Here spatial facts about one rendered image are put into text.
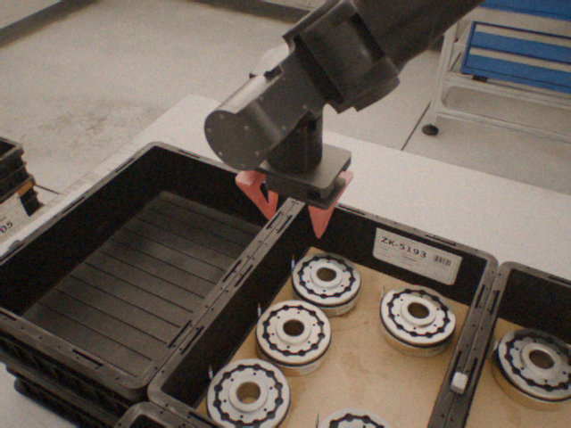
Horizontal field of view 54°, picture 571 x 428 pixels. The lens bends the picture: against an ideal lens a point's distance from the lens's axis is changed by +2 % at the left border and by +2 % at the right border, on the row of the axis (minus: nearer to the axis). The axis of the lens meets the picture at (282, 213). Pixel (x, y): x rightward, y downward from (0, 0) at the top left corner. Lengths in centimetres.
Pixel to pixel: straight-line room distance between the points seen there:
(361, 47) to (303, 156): 13
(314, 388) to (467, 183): 71
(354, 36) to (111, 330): 57
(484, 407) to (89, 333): 54
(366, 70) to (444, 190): 86
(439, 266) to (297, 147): 39
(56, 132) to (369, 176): 191
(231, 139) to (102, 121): 247
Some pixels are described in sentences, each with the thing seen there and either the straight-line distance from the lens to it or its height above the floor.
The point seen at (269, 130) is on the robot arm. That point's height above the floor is 125.
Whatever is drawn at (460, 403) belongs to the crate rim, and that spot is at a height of 93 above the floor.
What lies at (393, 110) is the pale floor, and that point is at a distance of 292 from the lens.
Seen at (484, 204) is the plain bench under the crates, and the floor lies 70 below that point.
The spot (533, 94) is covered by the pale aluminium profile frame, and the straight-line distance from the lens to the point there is 260.
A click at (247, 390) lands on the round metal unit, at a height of 85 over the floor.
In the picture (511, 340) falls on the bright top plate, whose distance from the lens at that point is 82.
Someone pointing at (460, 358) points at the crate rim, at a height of 93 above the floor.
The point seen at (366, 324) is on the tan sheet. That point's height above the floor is 83.
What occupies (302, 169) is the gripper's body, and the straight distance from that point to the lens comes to 53.
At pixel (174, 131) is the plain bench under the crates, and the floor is 70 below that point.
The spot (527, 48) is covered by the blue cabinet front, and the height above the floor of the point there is 48.
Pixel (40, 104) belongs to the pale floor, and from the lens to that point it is 315.
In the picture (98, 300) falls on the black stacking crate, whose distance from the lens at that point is 89.
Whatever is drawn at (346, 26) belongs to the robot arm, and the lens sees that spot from 44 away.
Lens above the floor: 148
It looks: 42 degrees down
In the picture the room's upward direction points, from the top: straight up
